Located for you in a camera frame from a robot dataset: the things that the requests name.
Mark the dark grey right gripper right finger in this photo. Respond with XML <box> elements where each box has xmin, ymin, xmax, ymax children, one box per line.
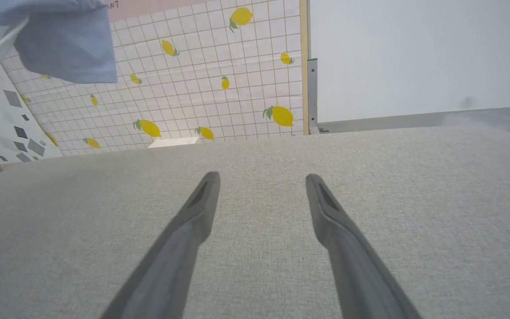
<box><xmin>306</xmin><ymin>174</ymin><xmax>421</xmax><ymax>319</ymax></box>

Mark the white partition board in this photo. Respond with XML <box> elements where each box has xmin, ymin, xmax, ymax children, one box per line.
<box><xmin>308</xmin><ymin>0</ymin><xmax>510</xmax><ymax>133</ymax></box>

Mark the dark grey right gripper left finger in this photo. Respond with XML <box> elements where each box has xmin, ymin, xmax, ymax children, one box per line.
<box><xmin>101</xmin><ymin>171</ymin><xmax>221</xmax><ymax>319</ymax></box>

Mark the grey diamond pattern panel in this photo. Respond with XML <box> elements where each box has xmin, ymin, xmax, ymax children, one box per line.
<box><xmin>0</xmin><ymin>62</ymin><xmax>63</xmax><ymax>165</ymax></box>

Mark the lemon print partition panel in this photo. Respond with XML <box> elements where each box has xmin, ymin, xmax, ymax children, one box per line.
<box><xmin>0</xmin><ymin>0</ymin><xmax>309</xmax><ymax>156</ymax></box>

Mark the white box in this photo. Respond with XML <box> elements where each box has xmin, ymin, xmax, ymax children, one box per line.
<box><xmin>148</xmin><ymin>136</ymin><xmax>200</xmax><ymax>149</ymax></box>

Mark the light blue polo shirt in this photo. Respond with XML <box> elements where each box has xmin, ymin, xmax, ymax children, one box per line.
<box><xmin>0</xmin><ymin>0</ymin><xmax>118</xmax><ymax>85</ymax></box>

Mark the grey metal partition leg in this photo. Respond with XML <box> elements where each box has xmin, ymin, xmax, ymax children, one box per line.
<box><xmin>307</xmin><ymin>58</ymin><xmax>330</xmax><ymax>135</ymax></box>

